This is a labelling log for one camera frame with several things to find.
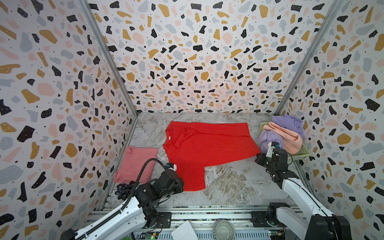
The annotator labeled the green plastic basket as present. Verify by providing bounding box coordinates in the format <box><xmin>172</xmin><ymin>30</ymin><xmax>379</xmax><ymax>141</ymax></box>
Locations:
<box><xmin>259</xmin><ymin>122</ymin><xmax>310</xmax><ymax>161</ymax></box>

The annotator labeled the peach t-shirt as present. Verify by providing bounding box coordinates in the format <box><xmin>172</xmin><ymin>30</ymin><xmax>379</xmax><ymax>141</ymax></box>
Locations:
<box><xmin>263</xmin><ymin>122</ymin><xmax>303</xmax><ymax>155</ymax></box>

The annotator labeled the small electronics board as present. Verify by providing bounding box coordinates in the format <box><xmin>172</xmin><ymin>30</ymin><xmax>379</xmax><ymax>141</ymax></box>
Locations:
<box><xmin>138</xmin><ymin>232</ymin><xmax>159</xmax><ymax>240</ymax></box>

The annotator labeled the black corrugated cable hose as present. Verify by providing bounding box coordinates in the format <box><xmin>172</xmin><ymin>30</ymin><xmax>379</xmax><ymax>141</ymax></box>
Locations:
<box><xmin>59</xmin><ymin>157</ymin><xmax>168</xmax><ymax>240</ymax></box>

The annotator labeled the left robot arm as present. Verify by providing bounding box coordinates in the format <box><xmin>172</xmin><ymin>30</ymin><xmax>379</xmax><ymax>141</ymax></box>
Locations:
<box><xmin>60</xmin><ymin>169</ymin><xmax>184</xmax><ymax>240</ymax></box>

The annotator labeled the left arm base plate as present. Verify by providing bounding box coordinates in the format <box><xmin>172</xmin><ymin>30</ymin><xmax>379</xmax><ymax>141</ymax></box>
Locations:
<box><xmin>148</xmin><ymin>212</ymin><xmax>172</xmax><ymax>229</ymax></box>

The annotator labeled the purple t-shirt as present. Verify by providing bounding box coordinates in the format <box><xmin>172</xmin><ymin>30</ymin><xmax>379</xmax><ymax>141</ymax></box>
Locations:
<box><xmin>258</xmin><ymin>115</ymin><xmax>304</xmax><ymax>154</ymax></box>

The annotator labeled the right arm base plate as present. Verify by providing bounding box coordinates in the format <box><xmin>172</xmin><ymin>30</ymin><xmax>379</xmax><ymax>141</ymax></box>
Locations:
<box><xmin>251</xmin><ymin>211</ymin><xmax>280</xmax><ymax>228</ymax></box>

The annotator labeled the round grey metal disc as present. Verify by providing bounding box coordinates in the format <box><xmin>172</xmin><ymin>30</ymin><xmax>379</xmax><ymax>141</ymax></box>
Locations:
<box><xmin>214</xmin><ymin>220</ymin><xmax>236</xmax><ymax>240</ymax></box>

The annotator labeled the black grape bunch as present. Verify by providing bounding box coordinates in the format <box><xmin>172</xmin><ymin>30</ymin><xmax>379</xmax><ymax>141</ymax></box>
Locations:
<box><xmin>115</xmin><ymin>181</ymin><xmax>135</xmax><ymax>201</ymax></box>

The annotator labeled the red t-shirt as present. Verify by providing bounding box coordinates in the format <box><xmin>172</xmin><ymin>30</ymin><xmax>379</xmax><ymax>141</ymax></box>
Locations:
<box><xmin>163</xmin><ymin>121</ymin><xmax>261</xmax><ymax>192</ymax></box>

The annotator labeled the aluminium frame rail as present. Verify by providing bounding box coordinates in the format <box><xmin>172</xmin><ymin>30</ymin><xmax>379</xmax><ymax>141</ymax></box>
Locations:
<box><xmin>80</xmin><ymin>205</ymin><xmax>340</xmax><ymax>240</ymax></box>

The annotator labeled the right aluminium corner post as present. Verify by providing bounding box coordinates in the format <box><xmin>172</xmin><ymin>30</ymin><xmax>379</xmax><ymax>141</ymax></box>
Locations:
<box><xmin>274</xmin><ymin>0</ymin><xmax>343</xmax><ymax>116</ymax></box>

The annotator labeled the white paper sheet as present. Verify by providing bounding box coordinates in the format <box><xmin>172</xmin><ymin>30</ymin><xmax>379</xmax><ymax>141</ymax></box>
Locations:
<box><xmin>171</xmin><ymin>221</ymin><xmax>199</xmax><ymax>240</ymax></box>

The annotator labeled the aluminium corner post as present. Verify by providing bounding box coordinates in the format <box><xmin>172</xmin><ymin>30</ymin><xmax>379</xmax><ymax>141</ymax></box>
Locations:
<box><xmin>274</xmin><ymin>0</ymin><xmax>343</xmax><ymax>116</ymax></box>
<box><xmin>78</xmin><ymin>0</ymin><xmax>138</xmax><ymax>119</ymax></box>

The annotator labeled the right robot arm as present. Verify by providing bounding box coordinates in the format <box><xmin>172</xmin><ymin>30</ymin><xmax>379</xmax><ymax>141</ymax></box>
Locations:
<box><xmin>256</xmin><ymin>146</ymin><xmax>352</xmax><ymax>240</ymax></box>

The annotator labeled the left aluminium corner post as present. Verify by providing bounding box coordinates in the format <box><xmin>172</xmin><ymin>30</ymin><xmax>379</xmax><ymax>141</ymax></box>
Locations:
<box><xmin>78</xmin><ymin>0</ymin><xmax>138</xmax><ymax>119</ymax></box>

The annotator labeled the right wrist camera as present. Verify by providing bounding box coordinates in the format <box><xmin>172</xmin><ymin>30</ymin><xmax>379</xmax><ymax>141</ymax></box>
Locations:
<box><xmin>266</xmin><ymin>142</ymin><xmax>280</xmax><ymax>158</ymax></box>

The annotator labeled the folded pink t-shirt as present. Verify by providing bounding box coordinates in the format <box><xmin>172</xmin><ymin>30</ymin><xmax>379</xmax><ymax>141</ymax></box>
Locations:
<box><xmin>114</xmin><ymin>147</ymin><xmax>159</xmax><ymax>184</ymax></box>

